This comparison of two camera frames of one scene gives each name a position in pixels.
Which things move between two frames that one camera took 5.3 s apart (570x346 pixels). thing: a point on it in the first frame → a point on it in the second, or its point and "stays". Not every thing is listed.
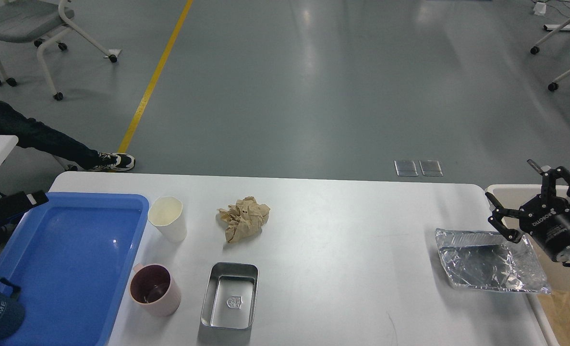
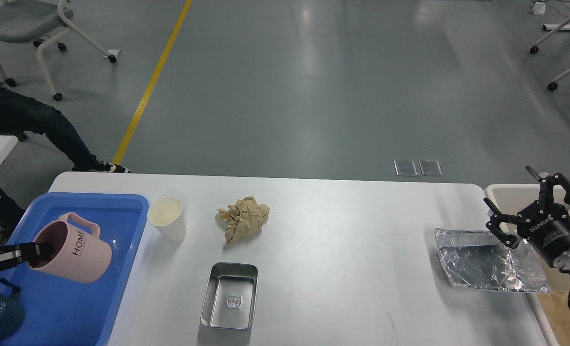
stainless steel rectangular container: (231, 297) stays
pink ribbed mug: (151, 287) → (76, 253)
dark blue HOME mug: (0, 312) stays
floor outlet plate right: (430, 168) stays
